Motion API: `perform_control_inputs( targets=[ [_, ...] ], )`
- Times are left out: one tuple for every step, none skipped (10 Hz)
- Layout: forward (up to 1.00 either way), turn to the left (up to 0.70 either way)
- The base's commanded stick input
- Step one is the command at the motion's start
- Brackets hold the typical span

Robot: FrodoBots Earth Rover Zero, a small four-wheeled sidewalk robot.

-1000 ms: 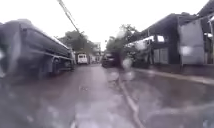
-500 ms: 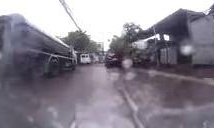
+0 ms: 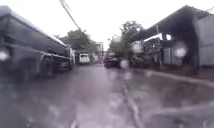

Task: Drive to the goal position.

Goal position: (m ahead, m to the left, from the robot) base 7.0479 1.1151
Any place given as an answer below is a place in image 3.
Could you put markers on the dark parked car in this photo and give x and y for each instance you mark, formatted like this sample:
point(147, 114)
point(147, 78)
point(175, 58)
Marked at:
point(111, 61)

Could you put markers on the green leafy tree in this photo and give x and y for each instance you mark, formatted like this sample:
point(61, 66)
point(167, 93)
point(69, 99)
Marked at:
point(126, 38)
point(78, 40)

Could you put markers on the raised concrete kerb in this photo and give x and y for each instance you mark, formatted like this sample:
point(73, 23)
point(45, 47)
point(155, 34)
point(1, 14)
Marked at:
point(181, 78)

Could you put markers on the building with dark canopy roof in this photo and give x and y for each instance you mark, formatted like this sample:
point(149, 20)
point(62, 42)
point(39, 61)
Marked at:
point(185, 36)

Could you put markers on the wet grey asphalt road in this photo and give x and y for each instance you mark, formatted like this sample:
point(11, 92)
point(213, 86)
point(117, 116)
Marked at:
point(95, 96)

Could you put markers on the large grey tanker truck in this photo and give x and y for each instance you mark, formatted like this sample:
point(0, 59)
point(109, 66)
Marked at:
point(25, 46)

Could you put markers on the white van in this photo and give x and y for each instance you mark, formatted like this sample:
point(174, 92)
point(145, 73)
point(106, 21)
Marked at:
point(84, 58)

